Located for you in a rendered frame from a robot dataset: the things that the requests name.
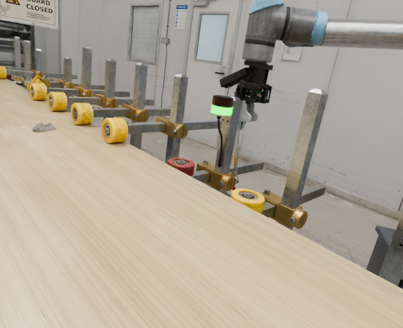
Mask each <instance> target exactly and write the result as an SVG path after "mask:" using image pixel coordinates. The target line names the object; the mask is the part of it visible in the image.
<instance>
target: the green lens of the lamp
mask: <svg viewBox="0 0 403 328"><path fill-rule="evenodd" d="M231 112H232V108H227V107H218V106H215V105H213V104H212V106H211V113H213V114H216V115H224V116H231Z"/></svg>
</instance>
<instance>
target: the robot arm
mask: <svg viewBox="0 0 403 328"><path fill-rule="evenodd" d="M277 40H281V41H282V42H283V43H284V44H285V45H286V46H288V47H290V48H295V47H297V46H298V47H315V46H317V47H335V48H370V49H403V21H393V20H352V19H331V18H328V14H327V13H326V12H321V11H320V10H319V11H316V10H308V9H303V8H294V7H285V6H284V2H283V0H255V1H254V2H253V3H252V5H251V9H250V13H249V19H248V26H247V31H246V38H245V43H244V47H243V51H242V59H246V60H245V61H244V65H248V66H249V68H246V67H245V68H243V69H241V70H239V71H237V72H235V73H233V74H231V75H228V76H226V77H223V78H222V79H220V86H221V87H224V88H230V87H232V86H233V85H236V84H238V85H237V89H236V91H235V95H234V97H238V98H240V99H241V100H242V101H243V100H245V101H246V102H242V105H241V109H240V116H239V123H238V126H237V127H238V129H239V130H242V129H243V127H244V126H245V124H246V122H255V121H257V119H258V115H257V114H256V113H255V112H254V107H255V105H254V103H269V100H270V94H271V91H272V86H269V85H267V78H268V72H269V70H272V69H273V66H272V65H268V64H267V62H272V57H273V53H274V48H275V45H276V41H277ZM268 91H270V92H269V96H268ZM267 97H268V99H267Z"/></svg>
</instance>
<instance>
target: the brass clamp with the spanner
mask: <svg viewBox="0 0 403 328"><path fill-rule="evenodd" d="M214 169H215V165H213V164H211V163H209V162H208V165H203V164H202V163H198V164H197V167H196V171H202V170H205V171H207V172H210V176H209V181H208V182H206V183H207V184H209V185H211V186H213V187H215V188H217V189H219V190H221V189H224V190H226V191H231V190H232V189H233V188H234V186H235V183H236V179H235V177H234V176H232V173H231V172H229V173H225V174H220V173H219V172H216V171H214Z"/></svg>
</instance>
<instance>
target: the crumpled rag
mask: <svg viewBox="0 0 403 328"><path fill-rule="evenodd" d="M32 130H33V131H34V130H35V131H36V132H41V131H48V130H57V129H56V128H55V127H54V126H53V125H52V124H51V123H50V122H49V123H48V124H46V125H45V124H43V123H38V124H37V125H35V127H33V128H32Z"/></svg>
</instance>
